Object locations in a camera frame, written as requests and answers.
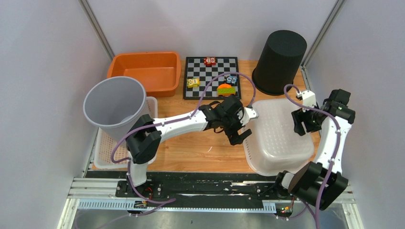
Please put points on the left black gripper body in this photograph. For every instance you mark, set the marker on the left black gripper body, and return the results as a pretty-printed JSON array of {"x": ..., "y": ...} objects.
[{"x": 231, "y": 125}]

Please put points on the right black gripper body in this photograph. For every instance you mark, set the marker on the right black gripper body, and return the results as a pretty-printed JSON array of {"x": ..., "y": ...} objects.
[{"x": 311, "y": 118}]

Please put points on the large white plastic tub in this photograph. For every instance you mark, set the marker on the large white plastic tub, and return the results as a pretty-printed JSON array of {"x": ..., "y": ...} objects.
[{"x": 273, "y": 146}]

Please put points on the black ribbed bin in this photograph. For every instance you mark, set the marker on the black ribbed bin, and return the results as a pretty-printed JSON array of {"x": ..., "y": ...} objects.
[{"x": 279, "y": 61}]

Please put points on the grey bin black liner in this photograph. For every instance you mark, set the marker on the grey bin black liner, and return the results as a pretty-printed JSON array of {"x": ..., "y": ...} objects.
[{"x": 115, "y": 104}]

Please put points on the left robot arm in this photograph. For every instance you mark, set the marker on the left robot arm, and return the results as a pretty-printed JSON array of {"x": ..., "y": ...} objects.
[{"x": 146, "y": 135}]

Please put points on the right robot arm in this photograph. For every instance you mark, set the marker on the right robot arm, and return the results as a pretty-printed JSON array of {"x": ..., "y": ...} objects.
[{"x": 320, "y": 181}]

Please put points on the orange green toy burger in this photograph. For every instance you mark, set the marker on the orange green toy burger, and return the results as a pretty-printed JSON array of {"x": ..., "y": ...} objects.
[{"x": 225, "y": 90}]

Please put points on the blue toy block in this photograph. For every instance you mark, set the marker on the blue toy block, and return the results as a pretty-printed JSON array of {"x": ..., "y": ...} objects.
[{"x": 231, "y": 80}]

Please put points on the yellow toy block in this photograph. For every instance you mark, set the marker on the yellow toy block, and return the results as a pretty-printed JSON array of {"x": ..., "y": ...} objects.
[{"x": 193, "y": 82}]

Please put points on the black white chessboard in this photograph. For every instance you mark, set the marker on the black white chessboard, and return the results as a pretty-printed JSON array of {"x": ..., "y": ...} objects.
[{"x": 195, "y": 68}]

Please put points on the red toy block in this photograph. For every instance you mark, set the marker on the red toy block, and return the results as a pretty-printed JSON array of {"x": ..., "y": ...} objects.
[{"x": 209, "y": 61}]

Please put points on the orange plastic tub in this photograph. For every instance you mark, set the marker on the orange plastic tub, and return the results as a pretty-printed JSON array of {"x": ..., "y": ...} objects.
[{"x": 158, "y": 72}]

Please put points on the white perforated basket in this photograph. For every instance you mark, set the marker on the white perforated basket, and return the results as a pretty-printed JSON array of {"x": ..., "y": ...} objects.
[{"x": 104, "y": 143}]

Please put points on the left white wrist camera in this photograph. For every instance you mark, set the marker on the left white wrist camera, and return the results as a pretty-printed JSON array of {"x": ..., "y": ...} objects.
[{"x": 248, "y": 114}]

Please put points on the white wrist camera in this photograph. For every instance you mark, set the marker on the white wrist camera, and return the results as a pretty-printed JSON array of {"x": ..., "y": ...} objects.
[
  {"x": 248, "y": 114},
  {"x": 307, "y": 97}
]

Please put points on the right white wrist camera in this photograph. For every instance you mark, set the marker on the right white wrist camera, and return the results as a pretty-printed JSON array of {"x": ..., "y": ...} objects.
[{"x": 307, "y": 97}]

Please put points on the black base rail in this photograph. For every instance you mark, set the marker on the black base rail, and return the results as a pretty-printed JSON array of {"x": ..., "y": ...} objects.
[{"x": 183, "y": 191}]

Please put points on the right aluminium frame post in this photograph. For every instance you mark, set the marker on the right aluminium frame post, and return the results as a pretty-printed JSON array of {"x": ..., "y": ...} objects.
[{"x": 315, "y": 74}]

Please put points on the aluminium frame post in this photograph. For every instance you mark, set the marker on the aluminium frame post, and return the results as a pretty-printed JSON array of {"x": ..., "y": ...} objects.
[
  {"x": 315, "y": 74},
  {"x": 97, "y": 28}
]

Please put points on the left aluminium frame post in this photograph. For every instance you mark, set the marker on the left aluminium frame post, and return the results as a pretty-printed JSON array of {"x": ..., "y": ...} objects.
[{"x": 97, "y": 28}]

